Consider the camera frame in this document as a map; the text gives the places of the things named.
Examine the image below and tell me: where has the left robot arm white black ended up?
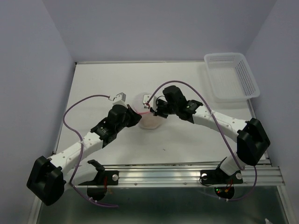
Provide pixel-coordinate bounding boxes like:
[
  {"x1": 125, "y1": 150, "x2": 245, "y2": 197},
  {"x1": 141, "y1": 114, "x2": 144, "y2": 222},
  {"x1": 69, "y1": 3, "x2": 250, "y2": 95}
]
[{"x1": 27, "y1": 105, "x2": 142, "y2": 206}]

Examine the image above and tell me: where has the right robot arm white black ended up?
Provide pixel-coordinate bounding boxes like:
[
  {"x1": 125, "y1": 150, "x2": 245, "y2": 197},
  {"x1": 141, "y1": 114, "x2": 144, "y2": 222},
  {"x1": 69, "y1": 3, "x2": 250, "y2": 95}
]
[{"x1": 143, "y1": 85, "x2": 271, "y2": 186}]

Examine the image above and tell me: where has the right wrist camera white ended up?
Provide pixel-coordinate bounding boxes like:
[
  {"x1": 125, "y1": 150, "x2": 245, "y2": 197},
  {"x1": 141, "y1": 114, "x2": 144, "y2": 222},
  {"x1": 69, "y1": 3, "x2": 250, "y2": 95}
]
[{"x1": 142, "y1": 94, "x2": 157, "y2": 114}]

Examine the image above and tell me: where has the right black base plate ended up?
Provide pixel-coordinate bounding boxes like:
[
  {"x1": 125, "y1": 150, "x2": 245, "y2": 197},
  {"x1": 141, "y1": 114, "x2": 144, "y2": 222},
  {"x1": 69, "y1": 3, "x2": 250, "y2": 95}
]
[{"x1": 199, "y1": 168, "x2": 243, "y2": 199}]

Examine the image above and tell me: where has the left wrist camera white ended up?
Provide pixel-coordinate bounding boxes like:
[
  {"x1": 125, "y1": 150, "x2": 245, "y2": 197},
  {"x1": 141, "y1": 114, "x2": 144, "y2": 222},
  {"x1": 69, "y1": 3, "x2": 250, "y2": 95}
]
[{"x1": 108, "y1": 92, "x2": 126, "y2": 105}]

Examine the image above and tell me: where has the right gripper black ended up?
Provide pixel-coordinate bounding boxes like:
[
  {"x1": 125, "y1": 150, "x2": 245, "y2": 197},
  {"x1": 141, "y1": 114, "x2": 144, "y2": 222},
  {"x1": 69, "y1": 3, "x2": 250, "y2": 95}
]
[{"x1": 150, "y1": 98, "x2": 178, "y2": 118}]

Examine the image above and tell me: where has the pink-trimmed mesh laundry bag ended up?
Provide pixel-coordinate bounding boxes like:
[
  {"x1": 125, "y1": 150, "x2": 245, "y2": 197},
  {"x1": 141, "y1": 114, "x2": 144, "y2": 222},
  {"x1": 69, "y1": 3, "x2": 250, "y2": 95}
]
[{"x1": 131, "y1": 92, "x2": 164, "y2": 129}]

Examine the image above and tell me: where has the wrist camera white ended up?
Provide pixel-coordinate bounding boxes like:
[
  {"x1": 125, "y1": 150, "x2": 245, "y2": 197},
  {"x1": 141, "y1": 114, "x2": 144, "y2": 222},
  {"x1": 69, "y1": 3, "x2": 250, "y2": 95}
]
[
  {"x1": 108, "y1": 92, "x2": 126, "y2": 105},
  {"x1": 142, "y1": 94, "x2": 157, "y2": 114}
]

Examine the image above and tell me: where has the white plastic perforated basket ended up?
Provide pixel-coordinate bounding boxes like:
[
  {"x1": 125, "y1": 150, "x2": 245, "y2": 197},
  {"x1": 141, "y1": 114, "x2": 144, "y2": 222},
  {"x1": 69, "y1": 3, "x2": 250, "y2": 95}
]
[{"x1": 204, "y1": 52, "x2": 260, "y2": 103}]

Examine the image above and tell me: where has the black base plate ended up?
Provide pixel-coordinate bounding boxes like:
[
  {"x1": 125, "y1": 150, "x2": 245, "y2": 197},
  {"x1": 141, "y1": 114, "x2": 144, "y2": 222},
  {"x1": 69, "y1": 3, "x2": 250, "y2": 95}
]
[
  {"x1": 79, "y1": 170, "x2": 119, "y2": 202},
  {"x1": 199, "y1": 168, "x2": 243, "y2": 199}
]

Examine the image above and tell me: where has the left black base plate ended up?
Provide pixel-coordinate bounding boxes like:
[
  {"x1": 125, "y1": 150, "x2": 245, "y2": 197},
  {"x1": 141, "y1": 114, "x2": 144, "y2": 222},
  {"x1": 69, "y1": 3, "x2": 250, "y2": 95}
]
[{"x1": 79, "y1": 170, "x2": 119, "y2": 202}]

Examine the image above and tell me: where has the aluminium rail frame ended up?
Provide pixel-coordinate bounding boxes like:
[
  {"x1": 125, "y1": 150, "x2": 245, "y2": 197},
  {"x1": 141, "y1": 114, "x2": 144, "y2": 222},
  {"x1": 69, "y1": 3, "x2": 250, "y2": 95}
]
[{"x1": 29, "y1": 62, "x2": 296, "y2": 224}]

